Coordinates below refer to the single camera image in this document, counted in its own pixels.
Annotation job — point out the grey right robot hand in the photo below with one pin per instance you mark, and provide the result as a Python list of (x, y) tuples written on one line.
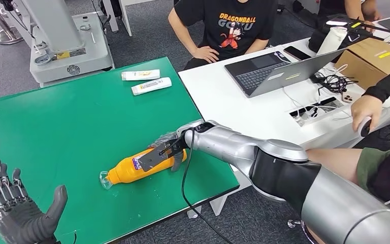
[(166, 138)]

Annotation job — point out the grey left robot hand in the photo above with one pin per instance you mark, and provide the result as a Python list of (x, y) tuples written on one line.
[(20, 225)]

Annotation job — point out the orange plastic bottle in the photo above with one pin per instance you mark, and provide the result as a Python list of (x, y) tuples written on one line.
[(124, 170)]

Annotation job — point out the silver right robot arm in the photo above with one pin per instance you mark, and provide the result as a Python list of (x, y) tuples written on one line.
[(235, 148)]

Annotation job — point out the white tube with barcode label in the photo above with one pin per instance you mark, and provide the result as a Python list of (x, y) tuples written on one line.
[(150, 86)]

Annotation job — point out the white tube with orange print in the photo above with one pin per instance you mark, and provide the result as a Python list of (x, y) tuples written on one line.
[(140, 74)]

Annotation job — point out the grey machine stand base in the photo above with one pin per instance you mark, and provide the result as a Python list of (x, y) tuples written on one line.
[(89, 57)]

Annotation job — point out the silver open laptop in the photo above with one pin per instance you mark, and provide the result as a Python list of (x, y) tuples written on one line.
[(260, 74)]

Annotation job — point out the white table legs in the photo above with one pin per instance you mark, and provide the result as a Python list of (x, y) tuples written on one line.
[(125, 17)]

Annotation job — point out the person in printed shirt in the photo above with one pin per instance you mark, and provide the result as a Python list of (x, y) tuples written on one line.
[(237, 20)]

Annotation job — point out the chrome chair base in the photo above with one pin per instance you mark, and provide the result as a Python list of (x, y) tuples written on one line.
[(292, 223)]

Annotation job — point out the black smartphone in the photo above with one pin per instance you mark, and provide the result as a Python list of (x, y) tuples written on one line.
[(297, 53)]

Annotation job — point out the black bag with yellow sticker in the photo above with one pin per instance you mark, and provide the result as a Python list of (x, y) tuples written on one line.
[(317, 40)]

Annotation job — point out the gold smartphone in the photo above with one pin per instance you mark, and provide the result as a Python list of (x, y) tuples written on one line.
[(349, 97)]

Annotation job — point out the white cylindrical cup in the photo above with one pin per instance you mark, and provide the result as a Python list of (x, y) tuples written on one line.
[(332, 39)]

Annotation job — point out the white handheld controller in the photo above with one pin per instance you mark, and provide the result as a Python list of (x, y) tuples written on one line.
[(363, 126)]

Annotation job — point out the large cardboard box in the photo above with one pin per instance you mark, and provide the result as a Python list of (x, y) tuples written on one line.
[(366, 62)]

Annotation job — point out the person in shorts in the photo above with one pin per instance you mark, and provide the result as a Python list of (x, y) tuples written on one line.
[(380, 168)]

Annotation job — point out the person with bare forearms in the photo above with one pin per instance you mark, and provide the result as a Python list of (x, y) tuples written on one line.
[(353, 6)]

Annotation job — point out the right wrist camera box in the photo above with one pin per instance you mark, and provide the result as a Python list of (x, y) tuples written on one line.
[(151, 160)]

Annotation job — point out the chrome stanchion post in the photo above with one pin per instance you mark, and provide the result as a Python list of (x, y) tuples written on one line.
[(6, 36)]

